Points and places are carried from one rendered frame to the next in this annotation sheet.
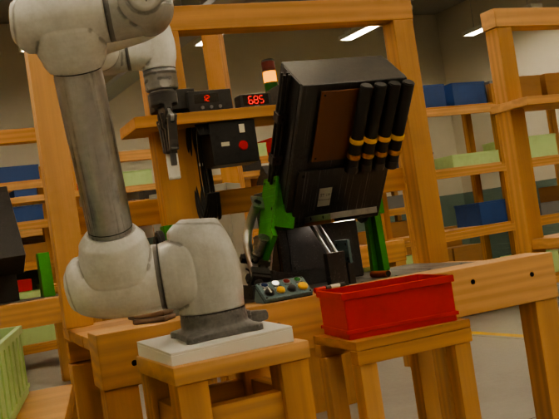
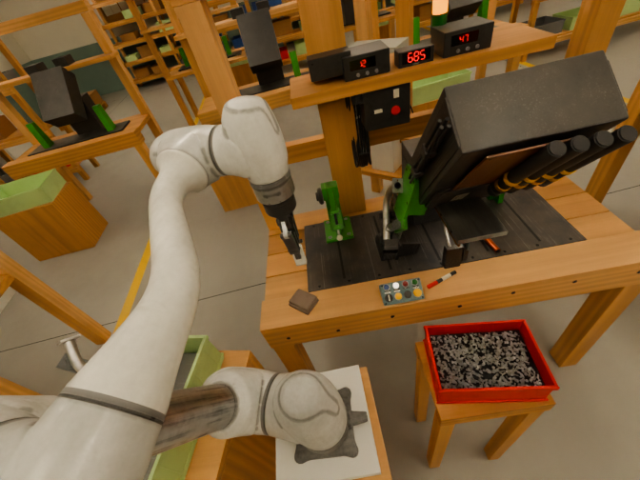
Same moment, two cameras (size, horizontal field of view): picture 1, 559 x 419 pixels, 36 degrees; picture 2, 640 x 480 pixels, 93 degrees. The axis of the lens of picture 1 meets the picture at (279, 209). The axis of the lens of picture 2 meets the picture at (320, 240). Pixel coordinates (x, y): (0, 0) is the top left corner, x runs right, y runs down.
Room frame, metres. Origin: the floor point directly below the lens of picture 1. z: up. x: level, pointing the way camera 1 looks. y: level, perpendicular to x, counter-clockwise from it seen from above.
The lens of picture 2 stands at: (1.80, -0.07, 1.89)
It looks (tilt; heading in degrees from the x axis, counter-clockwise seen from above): 43 degrees down; 28
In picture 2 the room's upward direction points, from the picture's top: 16 degrees counter-clockwise
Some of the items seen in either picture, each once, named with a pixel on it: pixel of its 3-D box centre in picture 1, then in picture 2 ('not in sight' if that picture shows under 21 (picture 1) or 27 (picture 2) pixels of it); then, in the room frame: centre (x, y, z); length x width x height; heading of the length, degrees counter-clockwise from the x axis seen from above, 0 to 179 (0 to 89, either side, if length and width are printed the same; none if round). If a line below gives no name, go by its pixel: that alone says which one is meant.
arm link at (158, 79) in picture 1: (160, 81); (272, 185); (2.28, 0.27, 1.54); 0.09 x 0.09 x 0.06
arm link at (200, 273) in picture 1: (200, 263); (307, 407); (1.99, 0.20, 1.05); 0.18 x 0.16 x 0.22; 96
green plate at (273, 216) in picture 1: (277, 209); (413, 194); (2.75, 0.01, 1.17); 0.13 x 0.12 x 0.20; 112
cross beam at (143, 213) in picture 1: (250, 199); (401, 127); (3.18, 0.10, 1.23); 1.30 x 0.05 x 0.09; 112
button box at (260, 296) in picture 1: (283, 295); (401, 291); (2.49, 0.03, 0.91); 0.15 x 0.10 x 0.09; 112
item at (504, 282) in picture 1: (343, 313); (448, 291); (2.58, -0.14, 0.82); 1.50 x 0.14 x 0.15; 112
